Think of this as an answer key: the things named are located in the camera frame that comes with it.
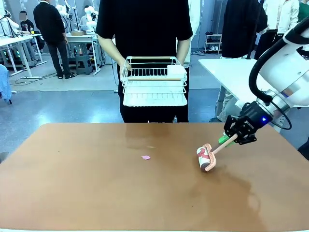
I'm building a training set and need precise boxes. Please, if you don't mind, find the background person in green top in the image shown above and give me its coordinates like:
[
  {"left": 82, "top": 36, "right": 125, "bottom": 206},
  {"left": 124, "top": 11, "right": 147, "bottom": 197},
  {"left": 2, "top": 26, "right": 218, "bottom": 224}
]
[{"left": 297, "top": 0, "right": 309, "bottom": 24}]

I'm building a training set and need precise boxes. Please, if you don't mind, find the white plastic drain tray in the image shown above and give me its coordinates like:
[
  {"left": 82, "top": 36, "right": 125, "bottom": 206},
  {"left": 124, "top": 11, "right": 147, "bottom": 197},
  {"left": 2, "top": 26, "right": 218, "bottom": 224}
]
[{"left": 122, "top": 86, "right": 188, "bottom": 107}]

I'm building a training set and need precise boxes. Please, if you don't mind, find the background person in white jacket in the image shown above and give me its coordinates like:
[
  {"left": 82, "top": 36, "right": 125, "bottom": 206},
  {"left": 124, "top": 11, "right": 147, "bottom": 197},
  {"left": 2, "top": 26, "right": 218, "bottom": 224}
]
[{"left": 254, "top": 0, "right": 300, "bottom": 60}]

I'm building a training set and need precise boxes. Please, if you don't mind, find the background person in black coat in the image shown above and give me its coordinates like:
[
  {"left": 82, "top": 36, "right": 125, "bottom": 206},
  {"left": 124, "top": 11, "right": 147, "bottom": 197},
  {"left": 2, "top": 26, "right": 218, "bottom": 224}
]
[{"left": 221, "top": 0, "right": 268, "bottom": 59}]

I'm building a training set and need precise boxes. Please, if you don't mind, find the white desk with box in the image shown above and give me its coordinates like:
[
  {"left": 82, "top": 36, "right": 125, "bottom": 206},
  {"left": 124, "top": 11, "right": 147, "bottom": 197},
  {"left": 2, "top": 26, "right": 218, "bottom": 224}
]
[{"left": 64, "top": 33, "right": 101, "bottom": 73}]

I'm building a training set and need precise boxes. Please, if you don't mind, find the person's right forearm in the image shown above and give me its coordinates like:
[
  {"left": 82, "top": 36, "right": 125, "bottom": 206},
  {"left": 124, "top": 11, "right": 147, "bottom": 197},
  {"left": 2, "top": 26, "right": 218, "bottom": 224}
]
[{"left": 97, "top": 33, "right": 127, "bottom": 65}]

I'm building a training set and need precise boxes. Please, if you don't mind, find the person in black t-shirt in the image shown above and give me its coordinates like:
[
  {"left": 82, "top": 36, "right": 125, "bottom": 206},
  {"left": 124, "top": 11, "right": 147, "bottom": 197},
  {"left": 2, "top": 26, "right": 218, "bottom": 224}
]
[{"left": 95, "top": 0, "right": 194, "bottom": 123}]

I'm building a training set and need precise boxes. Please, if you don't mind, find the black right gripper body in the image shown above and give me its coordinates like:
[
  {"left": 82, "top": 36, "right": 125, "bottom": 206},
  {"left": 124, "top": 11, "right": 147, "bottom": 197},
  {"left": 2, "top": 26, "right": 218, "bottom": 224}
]
[{"left": 238, "top": 101, "right": 275, "bottom": 132}]

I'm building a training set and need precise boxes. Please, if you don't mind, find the person's left forearm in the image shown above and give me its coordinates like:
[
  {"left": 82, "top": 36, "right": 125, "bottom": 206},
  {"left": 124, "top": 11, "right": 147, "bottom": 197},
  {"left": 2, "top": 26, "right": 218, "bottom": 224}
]
[{"left": 176, "top": 38, "right": 192, "bottom": 65}]

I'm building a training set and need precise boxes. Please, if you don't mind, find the grey plastic step stool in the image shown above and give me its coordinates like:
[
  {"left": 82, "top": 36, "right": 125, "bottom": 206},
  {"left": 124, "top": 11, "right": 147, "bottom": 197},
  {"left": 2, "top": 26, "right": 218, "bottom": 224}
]
[{"left": 75, "top": 55, "right": 94, "bottom": 75}]

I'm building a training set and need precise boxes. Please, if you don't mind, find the white wire dish rack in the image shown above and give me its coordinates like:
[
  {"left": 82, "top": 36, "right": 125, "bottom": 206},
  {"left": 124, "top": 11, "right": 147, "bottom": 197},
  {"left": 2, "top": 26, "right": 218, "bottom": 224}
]
[{"left": 120, "top": 56, "right": 188, "bottom": 95}]

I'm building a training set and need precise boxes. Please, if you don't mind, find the background person in black clothes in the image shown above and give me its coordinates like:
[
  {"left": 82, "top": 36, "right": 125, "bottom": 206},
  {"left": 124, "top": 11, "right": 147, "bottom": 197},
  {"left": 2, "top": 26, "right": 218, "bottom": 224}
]
[{"left": 33, "top": 0, "right": 78, "bottom": 80}]

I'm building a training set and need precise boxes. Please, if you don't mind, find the pink lint roller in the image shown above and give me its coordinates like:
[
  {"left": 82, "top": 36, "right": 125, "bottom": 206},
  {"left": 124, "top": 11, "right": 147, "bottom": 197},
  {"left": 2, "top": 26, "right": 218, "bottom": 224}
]
[{"left": 196, "top": 134, "right": 239, "bottom": 173}]

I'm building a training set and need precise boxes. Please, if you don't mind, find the seated background person blurred face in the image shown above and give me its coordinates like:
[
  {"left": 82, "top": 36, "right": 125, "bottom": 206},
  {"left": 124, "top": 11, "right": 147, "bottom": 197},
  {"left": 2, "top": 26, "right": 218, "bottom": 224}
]
[{"left": 19, "top": 10, "right": 45, "bottom": 51}]

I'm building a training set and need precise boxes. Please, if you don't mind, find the black chair edge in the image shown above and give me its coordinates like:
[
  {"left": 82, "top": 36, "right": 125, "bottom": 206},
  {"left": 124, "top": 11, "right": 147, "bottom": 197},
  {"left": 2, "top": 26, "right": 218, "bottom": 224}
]
[{"left": 297, "top": 142, "right": 309, "bottom": 160}]

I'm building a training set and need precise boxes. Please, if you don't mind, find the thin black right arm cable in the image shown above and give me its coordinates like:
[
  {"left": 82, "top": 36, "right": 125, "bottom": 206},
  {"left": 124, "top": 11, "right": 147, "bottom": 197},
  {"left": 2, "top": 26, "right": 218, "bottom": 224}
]
[{"left": 271, "top": 106, "right": 293, "bottom": 131}]

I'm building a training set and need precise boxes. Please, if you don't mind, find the person's right hand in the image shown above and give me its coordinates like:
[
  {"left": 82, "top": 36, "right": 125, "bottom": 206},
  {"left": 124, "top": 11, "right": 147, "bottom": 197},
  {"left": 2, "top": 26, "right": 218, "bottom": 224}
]
[{"left": 119, "top": 57, "right": 133, "bottom": 72}]

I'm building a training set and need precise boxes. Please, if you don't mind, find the white humanoid background robot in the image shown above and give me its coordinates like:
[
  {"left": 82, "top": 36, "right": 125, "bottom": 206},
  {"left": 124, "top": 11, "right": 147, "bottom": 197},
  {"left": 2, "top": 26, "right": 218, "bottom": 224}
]
[{"left": 81, "top": 5, "right": 99, "bottom": 33}]

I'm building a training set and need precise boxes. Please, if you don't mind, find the long white background desk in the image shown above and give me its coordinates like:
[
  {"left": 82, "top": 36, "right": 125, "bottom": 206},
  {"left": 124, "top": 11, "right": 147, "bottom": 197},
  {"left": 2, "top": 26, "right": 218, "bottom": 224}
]
[{"left": 0, "top": 33, "right": 48, "bottom": 79}]

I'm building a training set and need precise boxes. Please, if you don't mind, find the white background table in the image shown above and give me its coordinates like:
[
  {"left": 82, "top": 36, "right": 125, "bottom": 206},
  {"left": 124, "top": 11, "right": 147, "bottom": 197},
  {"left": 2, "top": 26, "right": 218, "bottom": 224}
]
[{"left": 198, "top": 58, "right": 309, "bottom": 108}]

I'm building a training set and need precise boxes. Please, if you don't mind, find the white plastic cutlery cup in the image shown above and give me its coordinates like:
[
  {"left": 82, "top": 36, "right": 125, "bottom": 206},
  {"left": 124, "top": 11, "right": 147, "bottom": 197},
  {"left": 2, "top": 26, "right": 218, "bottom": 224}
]
[{"left": 167, "top": 64, "right": 188, "bottom": 79}]

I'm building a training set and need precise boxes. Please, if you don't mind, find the white shoe rack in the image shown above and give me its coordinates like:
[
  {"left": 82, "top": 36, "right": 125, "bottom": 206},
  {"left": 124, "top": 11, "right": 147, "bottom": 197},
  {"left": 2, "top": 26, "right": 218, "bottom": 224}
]
[{"left": 204, "top": 33, "right": 223, "bottom": 55}]

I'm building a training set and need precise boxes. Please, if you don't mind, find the thick black right arm hose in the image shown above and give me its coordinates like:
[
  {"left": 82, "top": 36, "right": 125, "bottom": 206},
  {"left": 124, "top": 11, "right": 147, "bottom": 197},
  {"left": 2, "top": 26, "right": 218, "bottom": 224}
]
[{"left": 248, "top": 16, "right": 309, "bottom": 105}]

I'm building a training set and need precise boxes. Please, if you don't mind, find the blue cloth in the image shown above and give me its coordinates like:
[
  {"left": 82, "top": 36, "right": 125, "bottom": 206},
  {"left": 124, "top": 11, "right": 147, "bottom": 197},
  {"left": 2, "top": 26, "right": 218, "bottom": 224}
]
[{"left": 0, "top": 63, "right": 13, "bottom": 105}]

